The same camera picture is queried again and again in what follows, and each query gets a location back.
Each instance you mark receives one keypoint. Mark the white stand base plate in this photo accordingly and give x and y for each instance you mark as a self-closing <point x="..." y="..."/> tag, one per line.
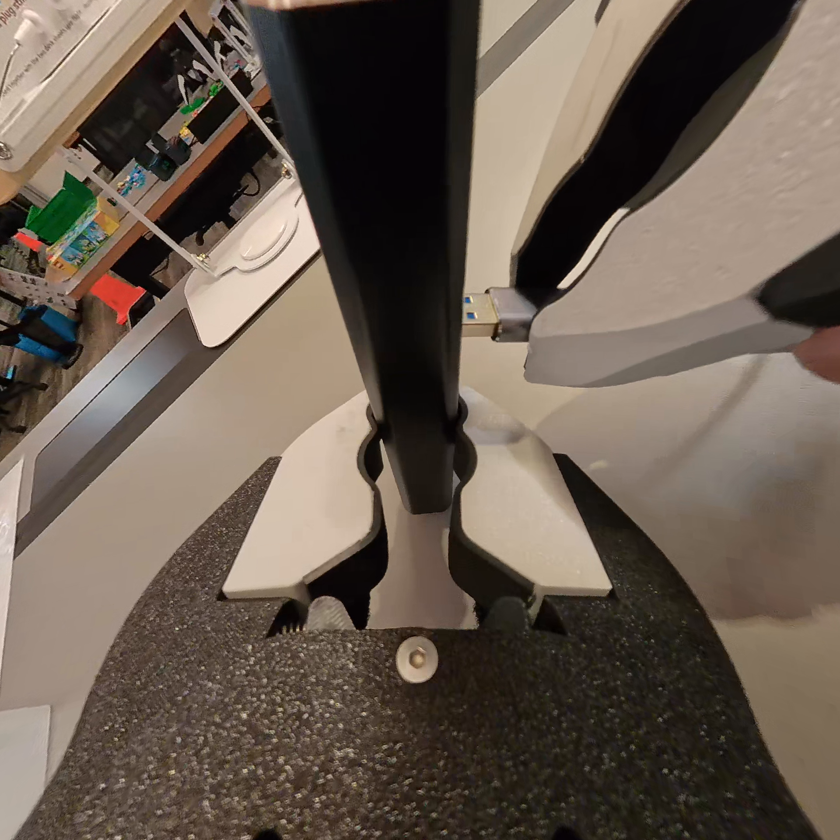
<point x="256" y="289"/>

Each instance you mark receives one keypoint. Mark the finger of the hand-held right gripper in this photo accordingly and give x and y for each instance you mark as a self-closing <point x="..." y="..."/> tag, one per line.
<point x="564" y="131"/>
<point x="689" y="275"/>

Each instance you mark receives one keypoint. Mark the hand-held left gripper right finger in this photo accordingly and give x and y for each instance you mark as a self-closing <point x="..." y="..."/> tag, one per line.
<point x="525" y="512"/>

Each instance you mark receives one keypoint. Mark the white instruction sheet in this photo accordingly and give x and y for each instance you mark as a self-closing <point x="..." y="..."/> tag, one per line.
<point x="65" y="79"/>

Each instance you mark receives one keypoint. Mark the person's right hand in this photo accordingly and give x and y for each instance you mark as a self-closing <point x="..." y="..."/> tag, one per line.
<point x="823" y="354"/>

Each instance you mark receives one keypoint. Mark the white paper sheet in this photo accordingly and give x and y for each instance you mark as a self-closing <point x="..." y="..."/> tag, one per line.
<point x="23" y="774"/>

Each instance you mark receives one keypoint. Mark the red stool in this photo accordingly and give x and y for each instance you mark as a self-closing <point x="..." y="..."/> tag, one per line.
<point x="118" y="298"/>

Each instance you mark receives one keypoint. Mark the grey desk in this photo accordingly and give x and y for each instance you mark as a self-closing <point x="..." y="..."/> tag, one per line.
<point x="656" y="492"/>

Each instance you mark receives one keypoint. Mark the green box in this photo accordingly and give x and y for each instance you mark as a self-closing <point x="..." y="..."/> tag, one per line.
<point x="59" y="203"/>

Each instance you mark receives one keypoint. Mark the black USB hub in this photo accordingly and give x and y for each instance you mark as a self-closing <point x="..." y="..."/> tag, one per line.
<point x="380" y="197"/>

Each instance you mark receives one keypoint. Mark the colourful toy box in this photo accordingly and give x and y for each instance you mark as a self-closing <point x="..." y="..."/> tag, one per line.
<point x="85" y="233"/>

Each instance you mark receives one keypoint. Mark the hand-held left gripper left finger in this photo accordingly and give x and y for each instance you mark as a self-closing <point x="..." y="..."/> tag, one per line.
<point x="315" y="512"/>

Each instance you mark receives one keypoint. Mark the blue black object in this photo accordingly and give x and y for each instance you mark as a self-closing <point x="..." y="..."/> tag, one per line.
<point x="39" y="334"/>

